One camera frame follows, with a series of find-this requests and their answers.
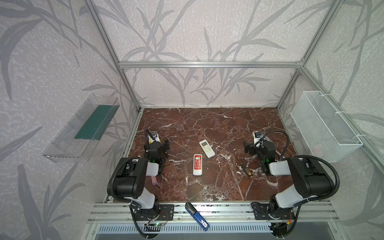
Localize black yellow screwdriver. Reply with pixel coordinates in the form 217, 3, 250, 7
232, 152, 253, 179

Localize white remote red keypad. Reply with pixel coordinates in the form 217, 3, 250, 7
193, 154, 203, 176

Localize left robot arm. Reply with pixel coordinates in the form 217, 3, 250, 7
107, 140, 170, 215

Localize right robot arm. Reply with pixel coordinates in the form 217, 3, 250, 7
244, 140, 340, 220

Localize white remote green buttons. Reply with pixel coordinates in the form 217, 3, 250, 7
199, 140, 216, 159

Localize pink chalk stick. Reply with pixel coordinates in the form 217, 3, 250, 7
151, 176, 158, 186

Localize blue black utility knife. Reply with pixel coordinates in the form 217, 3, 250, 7
185, 202, 210, 232

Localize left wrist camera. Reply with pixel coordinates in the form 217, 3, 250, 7
146, 129, 161, 144

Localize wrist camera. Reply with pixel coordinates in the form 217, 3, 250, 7
253, 132, 272, 148
146, 129, 161, 144

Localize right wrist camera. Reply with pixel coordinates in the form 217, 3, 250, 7
253, 132, 272, 148

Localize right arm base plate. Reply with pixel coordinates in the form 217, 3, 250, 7
251, 202, 295, 221

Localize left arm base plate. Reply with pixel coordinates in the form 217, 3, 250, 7
133, 204, 175, 221

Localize white wire mesh basket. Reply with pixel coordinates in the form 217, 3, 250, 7
291, 91, 363, 163

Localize clear plastic wall bin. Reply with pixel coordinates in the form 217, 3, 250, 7
43, 94, 120, 163

